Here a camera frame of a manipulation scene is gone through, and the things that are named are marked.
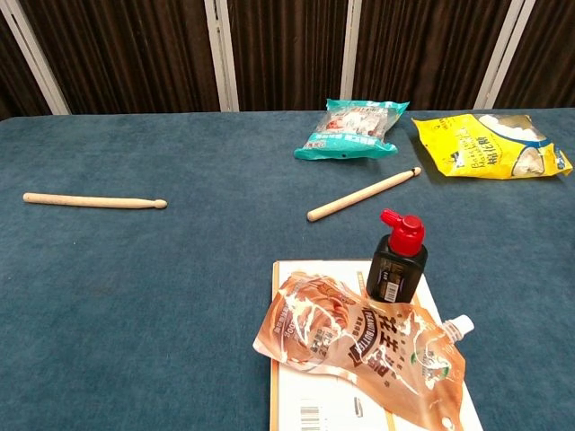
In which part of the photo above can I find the teal snack bag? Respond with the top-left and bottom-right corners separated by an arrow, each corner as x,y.
294,98 -> 411,162

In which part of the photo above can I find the black bottle with red cap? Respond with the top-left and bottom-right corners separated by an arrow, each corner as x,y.
366,208 -> 429,304

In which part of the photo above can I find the blue table mat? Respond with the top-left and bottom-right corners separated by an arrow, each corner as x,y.
0,107 -> 575,431

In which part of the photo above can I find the wooden drumstick with black-marked tip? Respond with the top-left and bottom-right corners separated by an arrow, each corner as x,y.
306,166 -> 422,222

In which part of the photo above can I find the brown peanut butter pouch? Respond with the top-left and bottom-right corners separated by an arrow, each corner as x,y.
252,270 -> 476,431

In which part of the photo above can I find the white screen frame post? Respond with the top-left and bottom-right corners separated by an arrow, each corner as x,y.
340,0 -> 363,102
204,0 -> 240,112
0,0 -> 72,116
473,0 -> 536,110

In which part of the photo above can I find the plain wooden drumstick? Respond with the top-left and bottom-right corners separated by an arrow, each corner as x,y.
22,192 -> 168,211

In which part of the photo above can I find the yellow powder bag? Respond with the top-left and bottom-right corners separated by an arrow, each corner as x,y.
411,112 -> 575,180

